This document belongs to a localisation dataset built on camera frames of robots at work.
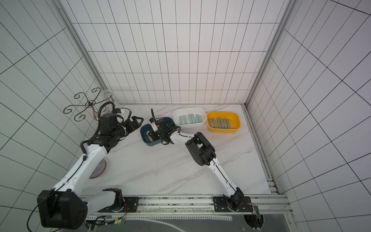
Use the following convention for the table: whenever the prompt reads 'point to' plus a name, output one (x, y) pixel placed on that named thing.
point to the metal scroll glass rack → (97, 108)
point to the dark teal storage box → (146, 127)
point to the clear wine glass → (107, 94)
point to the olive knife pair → (224, 123)
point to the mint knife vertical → (189, 116)
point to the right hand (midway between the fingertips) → (152, 128)
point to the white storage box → (182, 110)
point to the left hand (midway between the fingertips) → (138, 124)
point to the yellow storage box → (235, 119)
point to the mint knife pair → (185, 121)
